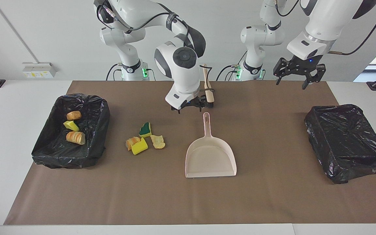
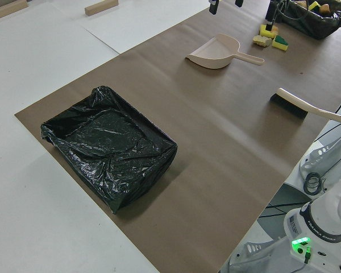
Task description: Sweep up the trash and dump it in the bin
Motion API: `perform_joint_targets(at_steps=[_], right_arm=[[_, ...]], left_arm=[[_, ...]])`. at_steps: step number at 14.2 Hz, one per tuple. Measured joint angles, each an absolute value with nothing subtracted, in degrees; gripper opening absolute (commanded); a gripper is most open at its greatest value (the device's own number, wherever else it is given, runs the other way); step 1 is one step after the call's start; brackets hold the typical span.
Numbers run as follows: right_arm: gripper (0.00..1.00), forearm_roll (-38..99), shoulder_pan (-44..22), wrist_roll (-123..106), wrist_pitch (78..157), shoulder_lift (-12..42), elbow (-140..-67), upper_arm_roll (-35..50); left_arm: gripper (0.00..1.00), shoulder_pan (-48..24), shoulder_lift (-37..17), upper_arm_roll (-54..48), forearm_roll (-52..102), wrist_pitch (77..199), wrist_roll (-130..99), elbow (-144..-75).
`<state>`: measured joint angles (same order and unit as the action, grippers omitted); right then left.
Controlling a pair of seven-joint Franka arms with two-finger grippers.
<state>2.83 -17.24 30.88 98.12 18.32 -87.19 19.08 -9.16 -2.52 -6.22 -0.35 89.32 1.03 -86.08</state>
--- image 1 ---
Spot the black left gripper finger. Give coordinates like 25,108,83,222
302,64,326,90
274,58,288,86

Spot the pink handled hand brush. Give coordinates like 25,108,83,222
202,64,215,109

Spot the thick green yellow sponge scrap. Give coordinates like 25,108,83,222
139,122,152,138

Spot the pale yellow foam piece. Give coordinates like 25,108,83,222
150,134,166,150

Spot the yellow sponge block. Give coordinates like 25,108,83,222
131,137,149,155

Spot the pink plastic dustpan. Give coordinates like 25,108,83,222
185,112,237,179

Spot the orange crusty bread piece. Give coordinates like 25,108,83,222
125,136,142,151

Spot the pale bread chunk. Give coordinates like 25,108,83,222
66,131,86,145

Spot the thin green yellow sponge scrap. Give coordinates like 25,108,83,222
63,120,80,132

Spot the black bag lined bin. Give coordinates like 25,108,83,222
304,104,376,185
31,93,111,169

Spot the brown paper table mat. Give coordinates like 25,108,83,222
4,81,376,226

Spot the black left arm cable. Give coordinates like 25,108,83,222
274,0,376,56

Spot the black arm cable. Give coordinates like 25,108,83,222
94,0,205,46
274,0,376,56

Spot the black left base cable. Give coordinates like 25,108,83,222
216,65,241,81

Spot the black base cable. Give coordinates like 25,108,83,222
106,63,123,81
216,65,241,81

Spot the black right base cable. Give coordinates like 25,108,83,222
106,63,123,81

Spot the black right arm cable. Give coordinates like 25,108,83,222
94,0,205,46

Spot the white wall socket box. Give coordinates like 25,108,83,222
22,62,57,79

